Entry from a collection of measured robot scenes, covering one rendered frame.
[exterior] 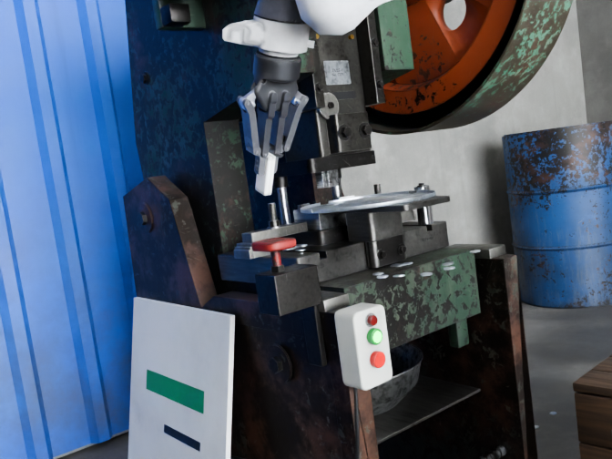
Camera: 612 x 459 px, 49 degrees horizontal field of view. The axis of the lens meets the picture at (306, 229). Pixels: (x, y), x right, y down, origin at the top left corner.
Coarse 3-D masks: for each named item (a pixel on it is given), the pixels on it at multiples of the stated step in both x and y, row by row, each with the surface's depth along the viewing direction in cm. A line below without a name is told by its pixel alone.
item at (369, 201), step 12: (396, 192) 154; (408, 192) 152; (420, 192) 149; (432, 192) 144; (312, 204) 151; (336, 204) 149; (348, 204) 138; (360, 204) 137; (372, 204) 128; (384, 204) 128; (396, 204) 129
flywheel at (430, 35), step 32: (416, 0) 168; (448, 0) 176; (480, 0) 155; (512, 0) 145; (416, 32) 171; (448, 32) 163; (480, 32) 152; (512, 32) 149; (416, 64) 173; (448, 64) 165; (480, 64) 154; (384, 96) 178; (416, 96) 170; (448, 96) 162
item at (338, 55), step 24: (336, 48) 143; (336, 72) 143; (360, 72) 147; (336, 96) 143; (360, 96) 147; (312, 120) 141; (336, 120) 139; (360, 120) 143; (312, 144) 142; (336, 144) 140; (360, 144) 143
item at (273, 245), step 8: (264, 240) 115; (272, 240) 113; (280, 240) 112; (288, 240) 112; (256, 248) 114; (264, 248) 112; (272, 248) 111; (280, 248) 111; (288, 248) 113; (272, 256) 114; (272, 264) 115; (280, 264) 115
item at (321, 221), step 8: (296, 216) 151; (304, 216) 148; (312, 216) 146; (320, 216) 145; (328, 216) 146; (336, 216) 148; (344, 216) 149; (312, 224) 147; (320, 224) 145; (328, 224) 146; (336, 224) 148; (344, 224) 149
